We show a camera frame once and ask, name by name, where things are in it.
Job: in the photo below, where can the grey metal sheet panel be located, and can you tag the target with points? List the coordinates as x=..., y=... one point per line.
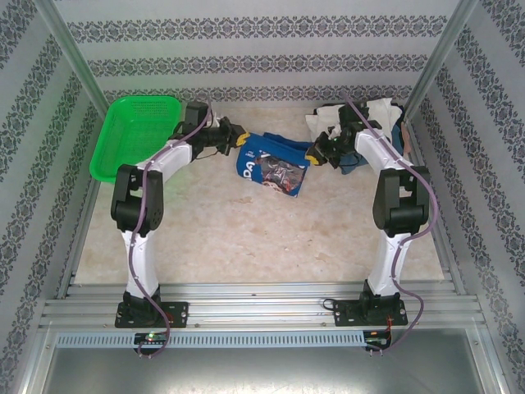
x=262, y=373

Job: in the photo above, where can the pink cloth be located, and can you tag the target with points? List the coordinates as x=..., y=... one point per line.
x=405, y=132

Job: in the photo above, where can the aluminium frame post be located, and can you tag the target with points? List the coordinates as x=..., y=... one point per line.
x=69, y=49
x=447, y=49

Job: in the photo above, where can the aluminium right frame post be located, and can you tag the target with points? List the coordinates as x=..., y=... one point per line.
x=447, y=49

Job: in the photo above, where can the green plastic basket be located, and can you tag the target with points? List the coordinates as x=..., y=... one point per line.
x=131, y=135

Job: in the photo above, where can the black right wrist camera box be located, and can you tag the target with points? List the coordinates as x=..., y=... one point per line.
x=352, y=115

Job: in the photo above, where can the small circuit board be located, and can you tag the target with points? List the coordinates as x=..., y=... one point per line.
x=378, y=337

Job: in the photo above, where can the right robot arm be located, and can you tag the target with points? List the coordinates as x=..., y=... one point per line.
x=389, y=262

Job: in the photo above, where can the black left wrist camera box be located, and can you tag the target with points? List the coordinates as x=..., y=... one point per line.
x=196, y=113

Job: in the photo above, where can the circuit board with green light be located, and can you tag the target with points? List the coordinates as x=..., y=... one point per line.
x=152, y=338

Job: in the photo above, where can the blue printed t-shirt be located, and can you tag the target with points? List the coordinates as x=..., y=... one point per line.
x=283, y=148

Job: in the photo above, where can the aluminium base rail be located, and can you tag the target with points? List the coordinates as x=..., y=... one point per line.
x=262, y=303

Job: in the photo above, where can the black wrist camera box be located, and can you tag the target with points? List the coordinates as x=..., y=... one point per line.
x=196, y=113
x=352, y=115

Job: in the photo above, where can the aluminium left frame post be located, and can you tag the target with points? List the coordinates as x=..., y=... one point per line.
x=69, y=49

